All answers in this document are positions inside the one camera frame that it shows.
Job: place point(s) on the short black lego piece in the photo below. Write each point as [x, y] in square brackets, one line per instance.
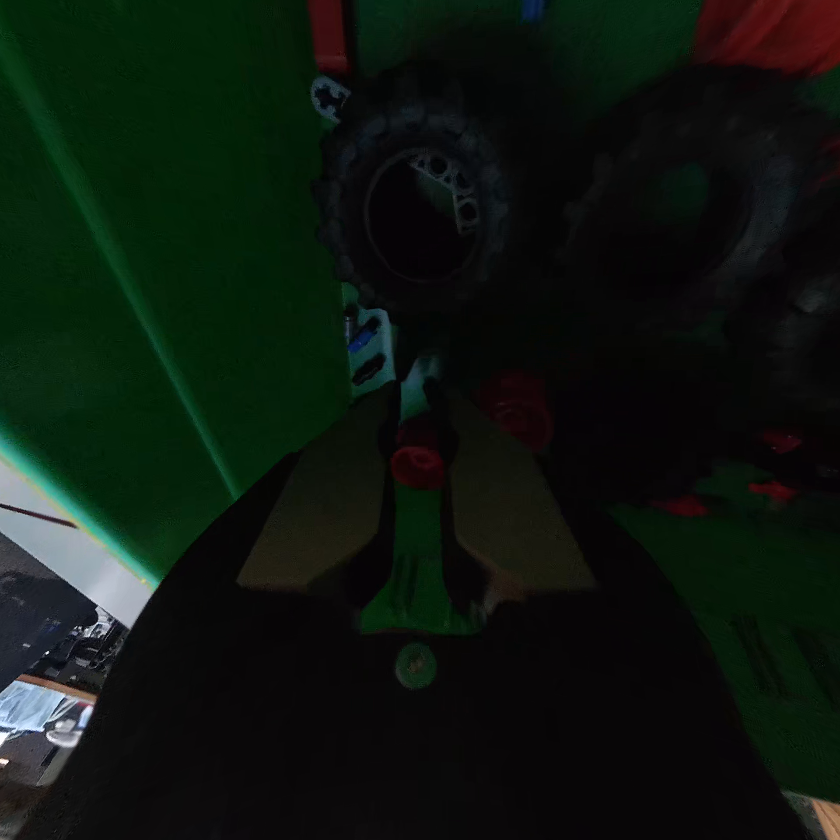
[368, 327]

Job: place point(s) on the black rubber lego tire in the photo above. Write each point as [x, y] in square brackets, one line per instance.
[754, 216]
[354, 210]

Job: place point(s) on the small red lego piece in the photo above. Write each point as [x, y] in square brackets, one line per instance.
[782, 441]
[682, 506]
[417, 466]
[774, 490]

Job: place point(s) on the grey bent lego beam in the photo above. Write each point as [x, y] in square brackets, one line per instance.
[326, 98]

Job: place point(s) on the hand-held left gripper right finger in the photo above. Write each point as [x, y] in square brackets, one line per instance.
[515, 525]

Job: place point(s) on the green plastic bin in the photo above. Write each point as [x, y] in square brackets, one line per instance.
[164, 229]

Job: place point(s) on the red ribbed lego piece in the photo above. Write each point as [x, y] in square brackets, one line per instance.
[515, 407]

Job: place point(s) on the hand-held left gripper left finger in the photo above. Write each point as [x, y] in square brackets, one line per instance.
[315, 518]

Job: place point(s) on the grey lego pin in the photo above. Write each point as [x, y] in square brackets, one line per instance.
[350, 321]

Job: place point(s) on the red lego connector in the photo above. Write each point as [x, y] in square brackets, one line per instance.
[328, 33]

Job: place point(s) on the blue lego pin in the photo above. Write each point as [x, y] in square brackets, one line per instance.
[533, 9]
[358, 342]

